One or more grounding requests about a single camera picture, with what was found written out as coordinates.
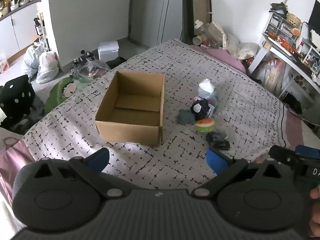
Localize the white lace pillow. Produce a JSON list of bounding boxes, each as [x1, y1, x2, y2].
[[236, 42, 260, 61]]

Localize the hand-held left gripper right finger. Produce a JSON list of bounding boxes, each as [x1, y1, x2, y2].
[[191, 148, 287, 201]]

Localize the pink pillow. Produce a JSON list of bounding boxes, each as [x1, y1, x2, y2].
[[205, 47, 247, 73]]

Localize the grey-white plastic bag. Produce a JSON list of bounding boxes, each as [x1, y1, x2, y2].
[[21, 42, 47, 77]]

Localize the white kitchen cabinet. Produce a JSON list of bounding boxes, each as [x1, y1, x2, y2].
[[0, 1, 42, 60]]

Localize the clear desk organizer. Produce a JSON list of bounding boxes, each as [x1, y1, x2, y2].
[[262, 11, 300, 40]]

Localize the person's right hand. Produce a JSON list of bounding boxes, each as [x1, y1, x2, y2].
[[309, 185, 320, 238]]

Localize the black monitor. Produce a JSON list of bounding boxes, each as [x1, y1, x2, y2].
[[308, 4, 320, 34]]

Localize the black cloth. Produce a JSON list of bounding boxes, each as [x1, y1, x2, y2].
[[205, 131, 231, 151]]

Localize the white desk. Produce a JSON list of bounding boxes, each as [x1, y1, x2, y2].
[[247, 32, 320, 105]]

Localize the clear plastic jar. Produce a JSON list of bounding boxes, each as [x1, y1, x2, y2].
[[194, 19, 204, 37]]

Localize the crumpled clear plastic bag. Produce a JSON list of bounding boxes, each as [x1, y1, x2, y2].
[[204, 22, 227, 48]]

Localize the white foam box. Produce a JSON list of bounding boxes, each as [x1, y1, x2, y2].
[[97, 41, 119, 62]]

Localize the green cartoon cushion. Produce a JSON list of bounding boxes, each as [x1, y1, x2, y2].
[[45, 76, 88, 112]]

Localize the black and white plush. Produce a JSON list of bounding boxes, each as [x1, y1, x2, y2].
[[190, 99, 210, 119]]

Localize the pink bed sheet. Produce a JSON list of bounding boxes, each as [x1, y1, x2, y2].
[[0, 127, 35, 230]]

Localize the black polka-dot bag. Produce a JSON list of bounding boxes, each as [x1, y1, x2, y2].
[[0, 74, 37, 125]]

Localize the woven basket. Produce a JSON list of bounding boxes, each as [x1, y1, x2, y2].
[[286, 12, 302, 27]]

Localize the brown cardboard box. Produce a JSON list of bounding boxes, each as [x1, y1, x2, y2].
[[95, 70, 165, 147]]

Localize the black spray bottle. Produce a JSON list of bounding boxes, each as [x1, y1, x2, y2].
[[33, 17, 43, 36]]

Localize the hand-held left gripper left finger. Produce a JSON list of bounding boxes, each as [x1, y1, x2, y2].
[[31, 147, 132, 201]]

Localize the black wheeled objects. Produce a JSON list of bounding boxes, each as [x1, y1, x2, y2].
[[72, 51, 94, 67]]

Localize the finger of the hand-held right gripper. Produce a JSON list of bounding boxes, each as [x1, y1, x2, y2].
[[269, 145, 300, 166], [295, 144, 320, 159]]

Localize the brown cardboard sheet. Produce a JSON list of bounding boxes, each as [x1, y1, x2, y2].
[[191, 0, 213, 34]]

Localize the white black-patterned blanket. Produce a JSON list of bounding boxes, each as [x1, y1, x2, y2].
[[24, 39, 288, 192]]

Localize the dark board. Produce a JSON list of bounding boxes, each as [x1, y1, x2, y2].
[[181, 0, 197, 44]]

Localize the grey cloth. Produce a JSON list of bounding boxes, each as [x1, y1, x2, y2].
[[176, 109, 195, 125]]

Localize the orange and green plush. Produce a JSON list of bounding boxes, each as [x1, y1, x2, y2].
[[194, 118, 215, 133]]

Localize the red and white plastic bag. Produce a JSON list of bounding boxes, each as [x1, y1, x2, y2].
[[0, 50, 11, 75]]

